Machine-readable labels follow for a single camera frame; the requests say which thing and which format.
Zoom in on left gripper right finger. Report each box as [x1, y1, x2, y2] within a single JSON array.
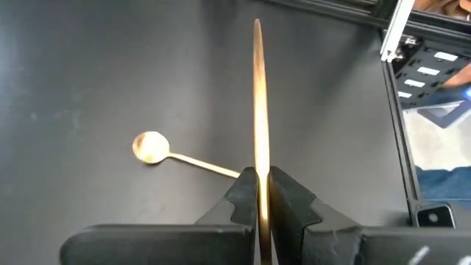
[[268, 165, 471, 265]]

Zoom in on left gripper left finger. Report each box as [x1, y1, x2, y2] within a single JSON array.
[[60, 166, 259, 265]]

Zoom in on gold spoon copper handle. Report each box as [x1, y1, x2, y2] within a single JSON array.
[[131, 130, 242, 180], [252, 18, 273, 265]]

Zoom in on person's forearm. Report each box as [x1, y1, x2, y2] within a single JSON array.
[[441, 62, 471, 90]]

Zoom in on blue cloth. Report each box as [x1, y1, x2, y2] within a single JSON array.
[[417, 165, 471, 202]]

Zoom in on black tray white labels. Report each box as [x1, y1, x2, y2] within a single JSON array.
[[392, 40, 471, 110]]

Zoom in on black frame corner bracket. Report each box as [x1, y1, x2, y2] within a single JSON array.
[[414, 203, 456, 228]]

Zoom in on black aluminium table frame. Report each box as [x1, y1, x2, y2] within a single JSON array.
[[264, 0, 471, 227]]

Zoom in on silver rig bracket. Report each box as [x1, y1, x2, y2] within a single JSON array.
[[379, 0, 416, 63]]

